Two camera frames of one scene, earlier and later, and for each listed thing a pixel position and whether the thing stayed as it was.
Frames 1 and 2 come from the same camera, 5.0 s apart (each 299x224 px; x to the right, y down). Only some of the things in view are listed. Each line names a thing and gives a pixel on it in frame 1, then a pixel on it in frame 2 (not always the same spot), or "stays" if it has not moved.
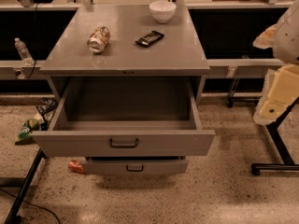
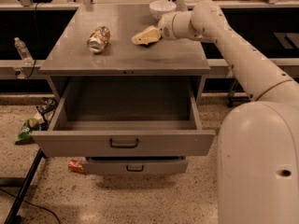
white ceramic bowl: x=162 y=10 stays
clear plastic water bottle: x=22 y=49 stays
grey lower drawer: x=137 y=165 stays
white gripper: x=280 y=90 → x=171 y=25
